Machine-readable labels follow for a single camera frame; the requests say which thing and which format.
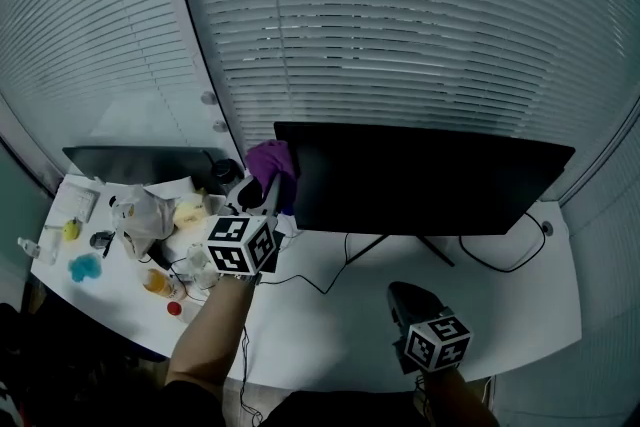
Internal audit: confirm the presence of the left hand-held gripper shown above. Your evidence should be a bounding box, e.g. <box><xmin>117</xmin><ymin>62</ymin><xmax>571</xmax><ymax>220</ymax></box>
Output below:
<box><xmin>205</xmin><ymin>171</ymin><xmax>287</xmax><ymax>277</ymax></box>

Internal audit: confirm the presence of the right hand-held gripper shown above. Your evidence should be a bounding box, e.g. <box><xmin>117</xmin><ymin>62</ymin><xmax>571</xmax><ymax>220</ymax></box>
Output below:
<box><xmin>387</xmin><ymin>280</ymin><xmax>473</xmax><ymax>376</ymax></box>

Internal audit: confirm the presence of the purple cloth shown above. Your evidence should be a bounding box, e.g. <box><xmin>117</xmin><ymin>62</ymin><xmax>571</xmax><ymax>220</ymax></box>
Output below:
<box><xmin>244</xmin><ymin>139</ymin><xmax>299</xmax><ymax>217</ymax></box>

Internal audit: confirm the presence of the black computer monitor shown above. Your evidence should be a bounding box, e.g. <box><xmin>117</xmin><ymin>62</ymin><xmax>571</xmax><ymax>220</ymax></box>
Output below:
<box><xmin>273</xmin><ymin>120</ymin><xmax>577</xmax><ymax>269</ymax></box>

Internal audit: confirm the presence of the person's left forearm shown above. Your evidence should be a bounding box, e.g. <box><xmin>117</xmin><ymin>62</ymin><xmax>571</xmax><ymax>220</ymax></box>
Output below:
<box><xmin>164</xmin><ymin>271</ymin><xmax>262</xmax><ymax>397</ymax></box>

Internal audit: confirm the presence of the person's right forearm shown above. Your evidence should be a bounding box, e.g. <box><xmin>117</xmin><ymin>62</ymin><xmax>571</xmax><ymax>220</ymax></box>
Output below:
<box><xmin>413</xmin><ymin>366</ymin><xmax>502</xmax><ymax>427</ymax></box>

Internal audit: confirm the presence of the dark grey monitor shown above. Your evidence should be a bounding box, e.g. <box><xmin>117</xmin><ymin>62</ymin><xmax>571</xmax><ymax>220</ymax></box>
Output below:
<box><xmin>61</xmin><ymin>145</ymin><xmax>237</xmax><ymax>197</ymax></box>

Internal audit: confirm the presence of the black-lidded clear jar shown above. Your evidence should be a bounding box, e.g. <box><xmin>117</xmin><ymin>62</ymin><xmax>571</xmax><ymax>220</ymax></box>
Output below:
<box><xmin>210</xmin><ymin>157</ymin><xmax>244</xmax><ymax>194</ymax></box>

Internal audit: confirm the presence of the pale yellow round package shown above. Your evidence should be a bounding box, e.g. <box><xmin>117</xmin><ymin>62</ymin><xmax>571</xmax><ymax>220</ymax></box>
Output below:
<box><xmin>171</xmin><ymin>194</ymin><xmax>212</xmax><ymax>229</ymax></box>

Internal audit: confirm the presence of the white paper sheet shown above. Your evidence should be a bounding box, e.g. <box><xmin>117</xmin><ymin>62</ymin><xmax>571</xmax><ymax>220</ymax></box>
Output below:
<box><xmin>144</xmin><ymin>174</ymin><xmax>197</xmax><ymax>199</ymax></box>

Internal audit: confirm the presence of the clear plastic cup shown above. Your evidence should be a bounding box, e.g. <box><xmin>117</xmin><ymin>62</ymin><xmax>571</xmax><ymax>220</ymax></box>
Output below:
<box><xmin>186</xmin><ymin>244</ymin><xmax>222</xmax><ymax>289</ymax></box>

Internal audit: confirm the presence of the crumpled clear plastic bag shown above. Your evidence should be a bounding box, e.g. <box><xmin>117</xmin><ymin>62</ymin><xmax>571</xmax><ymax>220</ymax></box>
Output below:
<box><xmin>110</xmin><ymin>184</ymin><xmax>177</xmax><ymax>259</ymax></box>

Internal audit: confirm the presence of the orange drink bottle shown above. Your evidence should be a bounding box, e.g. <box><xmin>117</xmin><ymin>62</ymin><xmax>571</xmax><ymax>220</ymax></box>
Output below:
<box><xmin>141</xmin><ymin>267</ymin><xmax>189</xmax><ymax>302</ymax></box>

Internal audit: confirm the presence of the person's black clothing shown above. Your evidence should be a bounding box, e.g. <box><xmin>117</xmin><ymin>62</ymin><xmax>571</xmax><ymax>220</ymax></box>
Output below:
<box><xmin>149</xmin><ymin>379</ymin><xmax>432</xmax><ymax>427</ymax></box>

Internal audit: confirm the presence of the red-capped clear bottle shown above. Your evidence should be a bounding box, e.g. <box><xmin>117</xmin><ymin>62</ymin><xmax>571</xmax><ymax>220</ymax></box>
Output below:
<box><xmin>165</xmin><ymin>300</ymin><xmax>202</xmax><ymax>324</ymax></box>

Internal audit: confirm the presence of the small black device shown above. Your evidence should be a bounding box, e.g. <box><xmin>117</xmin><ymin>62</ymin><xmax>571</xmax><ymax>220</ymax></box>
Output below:
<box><xmin>89</xmin><ymin>230</ymin><xmax>117</xmax><ymax>252</ymax></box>

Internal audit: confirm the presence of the white keyboard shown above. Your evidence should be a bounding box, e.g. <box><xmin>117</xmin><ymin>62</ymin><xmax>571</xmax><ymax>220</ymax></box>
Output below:
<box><xmin>53</xmin><ymin>181</ymin><xmax>101</xmax><ymax>223</ymax></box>

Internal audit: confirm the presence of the small yellow toy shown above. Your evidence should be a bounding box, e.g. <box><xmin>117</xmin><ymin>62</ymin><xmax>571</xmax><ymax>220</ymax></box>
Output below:
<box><xmin>60</xmin><ymin>218</ymin><xmax>83</xmax><ymax>243</ymax></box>

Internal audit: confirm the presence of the grey window blind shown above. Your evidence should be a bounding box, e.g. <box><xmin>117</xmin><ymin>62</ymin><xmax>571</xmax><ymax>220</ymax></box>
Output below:
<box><xmin>0</xmin><ymin>0</ymin><xmax>212</xmax><ymax>197</ymax></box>
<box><xmin>558</xmin><ymin>103</ymin><xmax>640</xmax><ymax>427</ymax></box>
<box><xmin>166</xmin><ymin>0</ymin><xmax>640</xmax><ymax>197</ymax></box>

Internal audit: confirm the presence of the clear plastic tube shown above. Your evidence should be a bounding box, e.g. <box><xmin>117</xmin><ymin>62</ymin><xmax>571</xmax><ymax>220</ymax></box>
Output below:
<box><xmin>41</xmin><ymin>224</ymin><xmax>64</xmax><ymax>267</ymax></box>

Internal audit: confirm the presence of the small clear bottle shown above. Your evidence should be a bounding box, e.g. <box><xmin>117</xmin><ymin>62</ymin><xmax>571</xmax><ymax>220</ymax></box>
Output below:
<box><xmin>16</xmin><ymin>236</ymin><xmax>43</xmax><ymax>259</ymax></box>

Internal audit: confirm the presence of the black office chair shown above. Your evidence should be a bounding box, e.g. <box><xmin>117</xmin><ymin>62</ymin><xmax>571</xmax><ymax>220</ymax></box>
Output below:
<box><xmin>0</xmin><ymin>299</ymin><xmax>167</xmax><ymax>427</ymax></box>

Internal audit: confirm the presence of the long black desk cable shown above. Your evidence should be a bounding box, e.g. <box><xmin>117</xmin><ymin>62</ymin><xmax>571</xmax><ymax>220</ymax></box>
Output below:
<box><xmin>259</xmin><ymin>231</ymin><xmax>352</xmax><ymax>297</ymax></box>

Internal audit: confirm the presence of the looped black cable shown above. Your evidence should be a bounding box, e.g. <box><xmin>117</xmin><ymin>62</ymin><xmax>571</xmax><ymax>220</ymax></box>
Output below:
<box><xmin>458</xmin><ymin>211</ymin><xmax>548</xmax><ymax>274</ymax></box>

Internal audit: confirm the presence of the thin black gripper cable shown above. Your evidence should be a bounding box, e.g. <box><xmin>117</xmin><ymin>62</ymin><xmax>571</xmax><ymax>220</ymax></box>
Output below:
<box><xmin>238</xmin><ymin>324</ymin><xmax>264</xmax><ymax>427</ymax></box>

